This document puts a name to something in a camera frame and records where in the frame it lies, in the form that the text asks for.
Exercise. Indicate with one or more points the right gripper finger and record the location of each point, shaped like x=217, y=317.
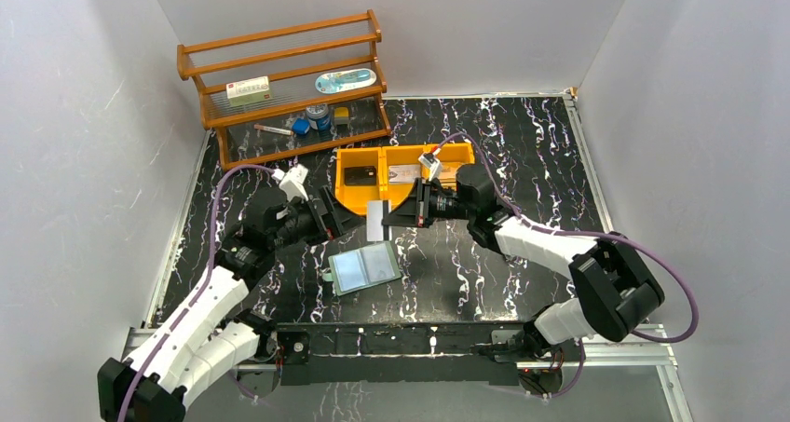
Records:
x=408, y=198
x=405, y=215

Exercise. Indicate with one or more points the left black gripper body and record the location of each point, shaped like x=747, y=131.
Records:
x=330, y=214

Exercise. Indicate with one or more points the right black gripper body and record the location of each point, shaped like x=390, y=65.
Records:
x=445, y=205

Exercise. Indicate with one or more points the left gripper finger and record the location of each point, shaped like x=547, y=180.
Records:
x=343, y=221
x=331, y=204

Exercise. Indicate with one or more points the white magnetic stripe card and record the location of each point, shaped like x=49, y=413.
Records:
x=376, y=230

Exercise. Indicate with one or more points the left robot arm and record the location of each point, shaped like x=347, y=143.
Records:
x=197, y=320

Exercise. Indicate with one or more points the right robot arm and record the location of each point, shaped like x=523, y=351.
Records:
x=614, y=288

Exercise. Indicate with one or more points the silver card in bin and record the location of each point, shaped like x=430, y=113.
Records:
x=404, y=174

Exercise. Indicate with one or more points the orange card in bin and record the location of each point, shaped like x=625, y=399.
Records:
x=448, y=173

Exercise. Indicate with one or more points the black card in bin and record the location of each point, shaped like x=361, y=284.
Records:
x=360, y=176

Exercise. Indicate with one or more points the blue small cube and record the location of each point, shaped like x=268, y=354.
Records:
x=300, y=127

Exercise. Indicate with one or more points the yellow small box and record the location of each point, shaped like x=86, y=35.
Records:
x=341, y=116

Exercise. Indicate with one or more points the white tube stick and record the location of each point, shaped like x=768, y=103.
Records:
x=273, y=130

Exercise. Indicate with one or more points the wooden three-tier shelf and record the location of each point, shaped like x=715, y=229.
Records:
x=292, y=58

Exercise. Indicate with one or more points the blue oval packaged item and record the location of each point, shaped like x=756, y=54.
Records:
x=342, y=81

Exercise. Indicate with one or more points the white medicine box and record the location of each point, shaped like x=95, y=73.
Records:
x=249, y=91

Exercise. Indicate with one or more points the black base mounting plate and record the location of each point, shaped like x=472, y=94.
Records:
x=494, y=353

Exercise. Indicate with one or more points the aluminium frame rail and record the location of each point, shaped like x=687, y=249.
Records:
x=651, y=350

